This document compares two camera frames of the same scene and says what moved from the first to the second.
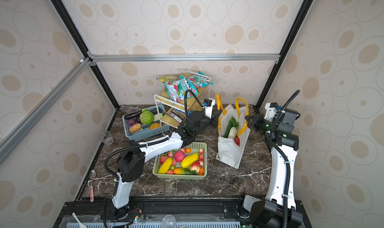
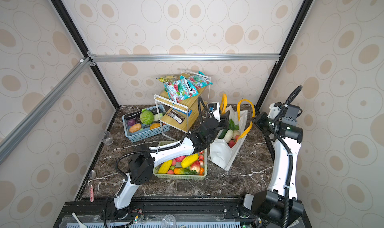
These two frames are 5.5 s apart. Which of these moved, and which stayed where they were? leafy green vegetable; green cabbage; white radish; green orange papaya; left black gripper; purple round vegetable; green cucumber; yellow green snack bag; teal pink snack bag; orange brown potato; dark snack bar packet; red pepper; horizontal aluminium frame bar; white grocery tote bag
Moved: green cucumber; leafy green vegetable; white grocery tote bag; white radish; red pepper; left black gripper
Stayed: purple round vegetable; orange brown potato; teal pink snack bag; green cabbage; horizontal aluminium frame bar; dark snack bar packet; green orange papaya; yellow green snack bag
